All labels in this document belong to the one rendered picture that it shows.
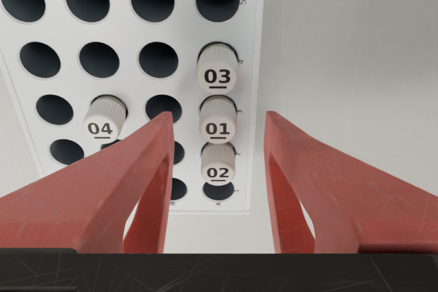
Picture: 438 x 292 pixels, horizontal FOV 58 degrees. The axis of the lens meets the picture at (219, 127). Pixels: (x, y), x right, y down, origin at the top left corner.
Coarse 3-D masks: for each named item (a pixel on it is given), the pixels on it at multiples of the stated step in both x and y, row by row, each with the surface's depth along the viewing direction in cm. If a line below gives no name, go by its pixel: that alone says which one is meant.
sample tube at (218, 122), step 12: (216, 96) 13; (204, 108) 13; (216, 108) 13; (228, 108) 13; (204, 120) 13; (216, 120) 13; (228, 120) 13; (204, 132) 13; (216, 132) 13; (228, 132) 13
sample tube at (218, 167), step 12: (216, 144) 14; (228, 144) 14; (204, 156) 14; (216, 156) 14; (228, 156) 14; (204, 168) 14; (216, 168) 14; (228, 168) 14; (216, 180) 14; (228, 180) 14
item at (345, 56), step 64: (320, 0) 15; (384, 0) 15; (320, 64) 17; (384, 64) 17; (0, 128) 19; (256, 128) 19; (320, 128) 19; (384, 128) 19; (0, 192) 21; (256, 192) 21
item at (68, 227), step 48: (144, 144) 9; (48, 192) 6; (96, 192) 6; (144, 192) 11; (0, 240) 5; (48, 240) 5; (96, 240) 6; (144, 240) 11; (0, 288) 5; (48, 288) 5; (96, 288) 5; (144, 288) 5; (192, 288) 5; (240, 288) 5; (288, 288) 5; (336, 288) 5; (384, 288) 5; (432, 288) 5
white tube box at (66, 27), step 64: (0, 0) 12; (64, 0) 12; (128, 0) 11; (192, 0) 11; (256, 0) 11; (0, 64) 13; (64, 64) 13; (128, 64) 13; (192, 64) 13; (256, 64) 13; (64, 128) 14; (128, 128) 14; (192, 128) 14; (192, 192) 16
